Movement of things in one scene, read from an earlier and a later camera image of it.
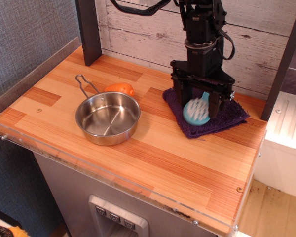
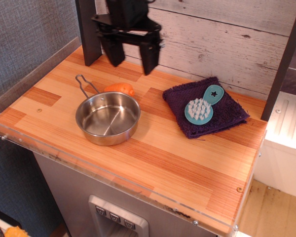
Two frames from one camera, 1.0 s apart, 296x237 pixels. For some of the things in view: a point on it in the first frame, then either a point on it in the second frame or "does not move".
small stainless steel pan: [107, 118] does not move
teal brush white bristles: [196, 111] does not move
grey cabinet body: [71, 189] does not move
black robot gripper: [203, 70] → [128, 19]
